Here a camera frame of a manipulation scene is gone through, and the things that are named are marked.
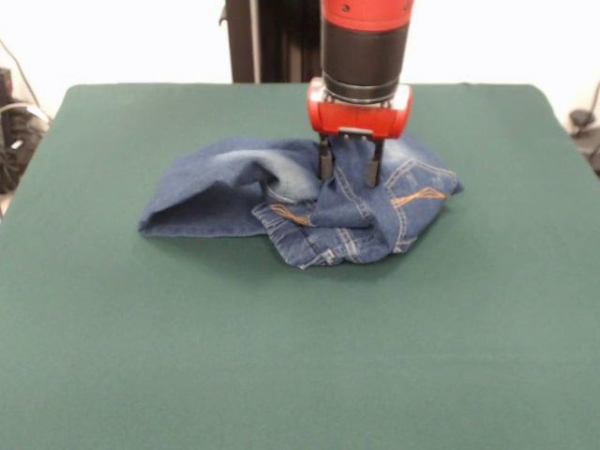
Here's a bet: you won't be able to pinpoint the blue denim jeans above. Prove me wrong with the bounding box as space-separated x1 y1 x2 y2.
137 130 465 271

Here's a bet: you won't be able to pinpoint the dark green table cloth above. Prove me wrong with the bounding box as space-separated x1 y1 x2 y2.
0 82 600 450

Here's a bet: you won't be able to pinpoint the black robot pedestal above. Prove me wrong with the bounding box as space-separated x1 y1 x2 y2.
219 0 329 84

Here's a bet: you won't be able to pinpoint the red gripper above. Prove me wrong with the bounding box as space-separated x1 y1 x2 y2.
307 78 414 188

